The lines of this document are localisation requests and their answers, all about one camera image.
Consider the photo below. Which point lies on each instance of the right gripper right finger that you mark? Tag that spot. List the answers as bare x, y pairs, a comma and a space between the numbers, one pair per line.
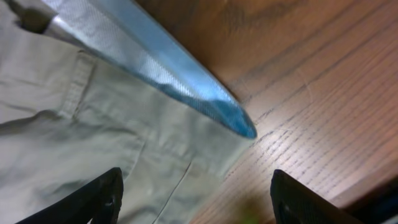
294, 203

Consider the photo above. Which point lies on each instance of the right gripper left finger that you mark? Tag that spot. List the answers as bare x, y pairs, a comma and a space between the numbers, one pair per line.
97, 202

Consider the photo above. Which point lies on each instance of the khaki green shorts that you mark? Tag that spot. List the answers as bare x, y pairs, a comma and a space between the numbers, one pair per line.
98, 91

